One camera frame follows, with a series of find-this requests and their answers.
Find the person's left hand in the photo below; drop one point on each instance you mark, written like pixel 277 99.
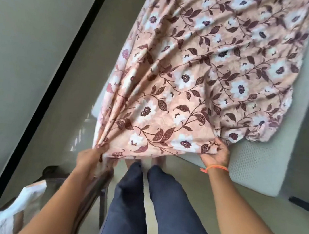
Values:
pixel 89 161

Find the person's right hand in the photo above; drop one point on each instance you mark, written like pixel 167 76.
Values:
pixel 219 155

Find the white honeycomb mattress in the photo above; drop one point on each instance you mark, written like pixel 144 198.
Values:
pixel 262 165

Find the peach floral sheet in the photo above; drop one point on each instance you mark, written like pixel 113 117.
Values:
pixel 189 69

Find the beige patchwork striped pillow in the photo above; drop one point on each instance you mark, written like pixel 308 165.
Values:
pixel 9 210

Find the person's right forearm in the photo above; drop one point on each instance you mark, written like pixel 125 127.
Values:
pixel 242 221

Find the person's left forearm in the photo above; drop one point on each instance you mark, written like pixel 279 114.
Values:
pixel 62 207

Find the person's dark trousers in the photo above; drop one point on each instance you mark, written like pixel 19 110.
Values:
pixel 174 214

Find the orange wrist band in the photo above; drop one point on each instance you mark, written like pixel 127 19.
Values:
pixel 215 168

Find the black framed white furniture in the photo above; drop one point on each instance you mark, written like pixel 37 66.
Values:
pixel 305 204

